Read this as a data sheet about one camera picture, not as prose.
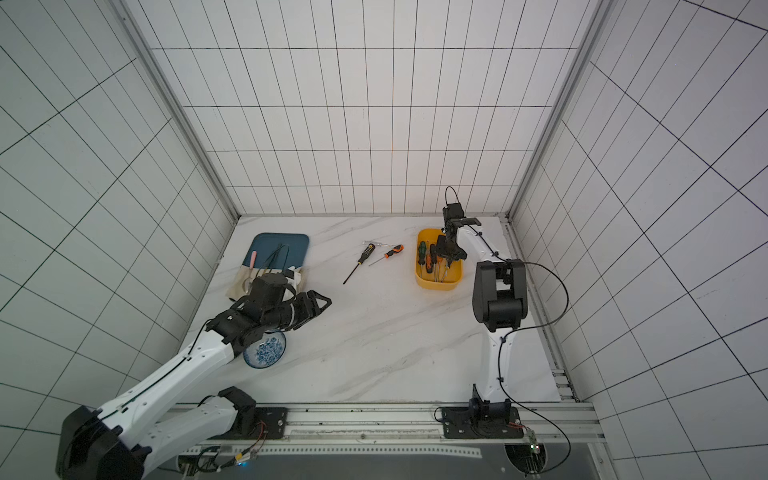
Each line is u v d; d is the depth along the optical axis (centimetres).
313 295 71
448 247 87
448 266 104
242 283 98
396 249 107
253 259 106
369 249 107
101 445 37
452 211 82
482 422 66
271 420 73
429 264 103
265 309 59
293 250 108
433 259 103
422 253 107
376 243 110
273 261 106
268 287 58
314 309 69
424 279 95
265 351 83
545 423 64
